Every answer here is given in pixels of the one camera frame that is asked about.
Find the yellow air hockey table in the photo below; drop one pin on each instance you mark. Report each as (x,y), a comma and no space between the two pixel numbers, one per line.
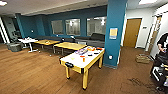
(81,60)

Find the dark grey sofa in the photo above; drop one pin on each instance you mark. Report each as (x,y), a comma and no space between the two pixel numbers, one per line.
(95,39)

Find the dark bowl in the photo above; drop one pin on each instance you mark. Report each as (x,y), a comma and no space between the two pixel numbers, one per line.
(96,52)

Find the low wooden table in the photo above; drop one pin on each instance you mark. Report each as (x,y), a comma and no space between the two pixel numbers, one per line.
(46,42)
(70,46)

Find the white pillar outlet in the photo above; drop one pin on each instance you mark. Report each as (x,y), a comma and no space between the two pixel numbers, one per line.
(110,57)

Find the long grey bench sofa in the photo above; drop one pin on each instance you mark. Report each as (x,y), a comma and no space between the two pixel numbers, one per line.
(53,37)

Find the small white table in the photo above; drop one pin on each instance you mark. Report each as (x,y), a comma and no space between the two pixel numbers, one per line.
(28,40)

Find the wicker basket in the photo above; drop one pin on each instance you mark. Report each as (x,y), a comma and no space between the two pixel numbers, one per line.
(143,58)

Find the grey ottoman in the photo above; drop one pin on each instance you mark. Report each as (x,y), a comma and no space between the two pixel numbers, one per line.
(15,46)

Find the ceiling light panel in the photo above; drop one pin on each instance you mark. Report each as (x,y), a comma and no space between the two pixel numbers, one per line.
(2,2)
(147,1)

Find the person in black shirt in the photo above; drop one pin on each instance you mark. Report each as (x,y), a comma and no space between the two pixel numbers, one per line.
(163,43)

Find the black wheeled cart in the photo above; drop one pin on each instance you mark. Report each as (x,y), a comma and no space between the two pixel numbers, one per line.
(160,71)

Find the glass wall window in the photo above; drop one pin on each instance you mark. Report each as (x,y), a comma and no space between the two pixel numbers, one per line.
(72,26)
(96,26)
(57,27)

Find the beige wall plaque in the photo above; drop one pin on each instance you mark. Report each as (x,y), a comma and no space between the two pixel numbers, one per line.
(113,33)

